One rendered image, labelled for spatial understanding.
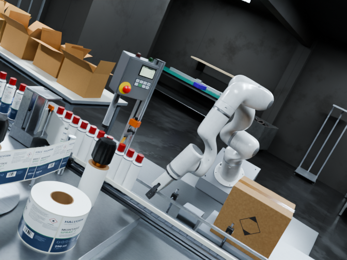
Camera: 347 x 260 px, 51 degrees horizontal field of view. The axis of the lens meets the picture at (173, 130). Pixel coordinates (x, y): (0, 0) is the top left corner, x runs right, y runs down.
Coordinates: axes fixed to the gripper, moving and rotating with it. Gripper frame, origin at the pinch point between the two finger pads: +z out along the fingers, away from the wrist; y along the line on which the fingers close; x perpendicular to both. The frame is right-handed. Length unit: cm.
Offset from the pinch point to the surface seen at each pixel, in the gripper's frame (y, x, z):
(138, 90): -7.2, -41.3, -26.5
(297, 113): -707, 14, -21
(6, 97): 2, -90, 29
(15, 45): -134, -214, 86
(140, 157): 1.4, -15.4, -9.0
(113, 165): 2.7, -21.6, 4.1
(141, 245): 21.0, 15.0, 6.7
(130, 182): 2.0, -10.2, 3.2
